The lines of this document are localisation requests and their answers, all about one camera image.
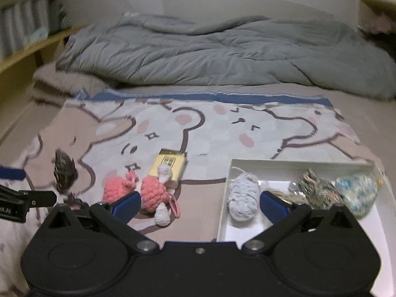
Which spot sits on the yellow packet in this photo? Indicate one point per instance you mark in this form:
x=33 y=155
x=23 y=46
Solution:
x=176 y=164

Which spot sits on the white shallow cardboard box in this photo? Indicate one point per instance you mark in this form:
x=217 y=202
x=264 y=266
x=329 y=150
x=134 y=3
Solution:
x=272 y=173

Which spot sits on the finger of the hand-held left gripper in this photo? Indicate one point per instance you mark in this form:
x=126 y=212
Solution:
x=40 y=198
x=12 y=173

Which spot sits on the pink crochet doll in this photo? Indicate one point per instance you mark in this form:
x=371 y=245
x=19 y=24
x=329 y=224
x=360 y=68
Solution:
x=153 y=191

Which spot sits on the grey duvet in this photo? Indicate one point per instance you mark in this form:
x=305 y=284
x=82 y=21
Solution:
x=216 y=52

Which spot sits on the dark hair claw clip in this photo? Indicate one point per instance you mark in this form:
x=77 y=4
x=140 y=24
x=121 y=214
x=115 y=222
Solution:
x=65 y=170

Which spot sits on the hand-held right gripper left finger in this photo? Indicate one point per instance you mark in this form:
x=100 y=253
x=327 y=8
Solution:
x=126 y=205

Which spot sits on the wooden bedside shelf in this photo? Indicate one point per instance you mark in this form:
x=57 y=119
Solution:
x=18 y=58

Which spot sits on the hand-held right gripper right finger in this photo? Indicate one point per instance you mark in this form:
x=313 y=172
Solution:
x=272 y=207

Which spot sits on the tissue box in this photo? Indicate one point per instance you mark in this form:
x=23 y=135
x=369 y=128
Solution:
x=37 y=34

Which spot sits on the white knit scrunchie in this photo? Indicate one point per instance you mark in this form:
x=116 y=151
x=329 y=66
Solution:
x=244 y=195

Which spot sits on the blue floral fabric pouch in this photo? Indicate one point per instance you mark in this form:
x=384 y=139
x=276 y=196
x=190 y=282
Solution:
x=355 y=191

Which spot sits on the cream open shelf unit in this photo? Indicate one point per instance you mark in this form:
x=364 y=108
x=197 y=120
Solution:
x=371 y=3

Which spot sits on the beige fluffy blanket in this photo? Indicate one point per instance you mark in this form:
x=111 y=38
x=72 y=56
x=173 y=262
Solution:
x=62 y=80

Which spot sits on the grey curtain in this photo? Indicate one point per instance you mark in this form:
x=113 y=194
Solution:
x=18 y=24

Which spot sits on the green glass bottle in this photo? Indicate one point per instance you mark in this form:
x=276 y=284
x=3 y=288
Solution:
x=62 y=17

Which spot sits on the clear bag of rubber bands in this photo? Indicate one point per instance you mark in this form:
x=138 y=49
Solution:
x=280 y=195

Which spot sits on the dark brown scrunchie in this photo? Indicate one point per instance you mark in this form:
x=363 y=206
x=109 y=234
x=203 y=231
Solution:
x=75 y=199

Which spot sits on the bear printed blanket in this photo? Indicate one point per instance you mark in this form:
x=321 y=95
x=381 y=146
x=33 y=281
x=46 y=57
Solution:
x=216 y=139

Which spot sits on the pink crumpled clothes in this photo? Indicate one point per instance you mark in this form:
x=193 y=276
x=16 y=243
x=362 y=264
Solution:
x=379 y=24

